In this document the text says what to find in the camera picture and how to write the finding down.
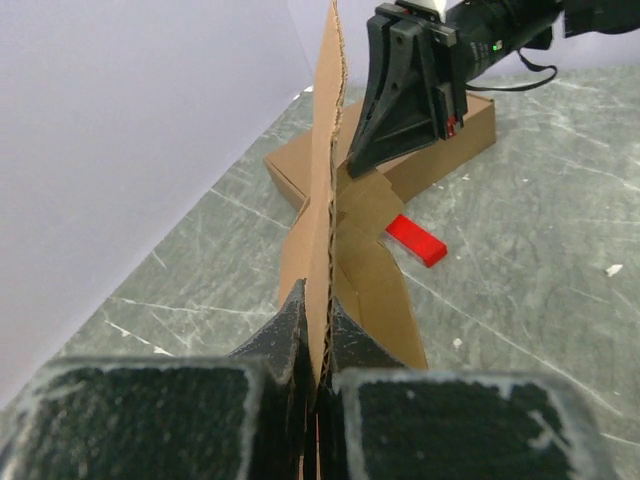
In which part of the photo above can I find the cardboard box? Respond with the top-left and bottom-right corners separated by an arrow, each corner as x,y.
280,1 -> 428,379
263,92 -> 497,209

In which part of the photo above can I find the closed folded cardboard box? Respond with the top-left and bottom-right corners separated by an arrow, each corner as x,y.
263,92 -> 497,209

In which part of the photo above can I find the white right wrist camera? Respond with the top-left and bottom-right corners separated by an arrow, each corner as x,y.
402,0 -> 447,21

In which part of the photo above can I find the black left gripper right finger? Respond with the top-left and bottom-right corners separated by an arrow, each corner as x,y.
318,304 -> 617,479

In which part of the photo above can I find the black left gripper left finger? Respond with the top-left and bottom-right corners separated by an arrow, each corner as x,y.
1,281 -> 314,479

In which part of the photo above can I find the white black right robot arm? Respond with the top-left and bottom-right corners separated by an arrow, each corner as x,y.
346,1 -> 639,178

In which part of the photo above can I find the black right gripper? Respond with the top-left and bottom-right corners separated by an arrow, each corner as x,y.
347,1 -> 555,178

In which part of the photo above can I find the red flat block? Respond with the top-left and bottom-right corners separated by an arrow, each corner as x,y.
386,215 -> 448,268

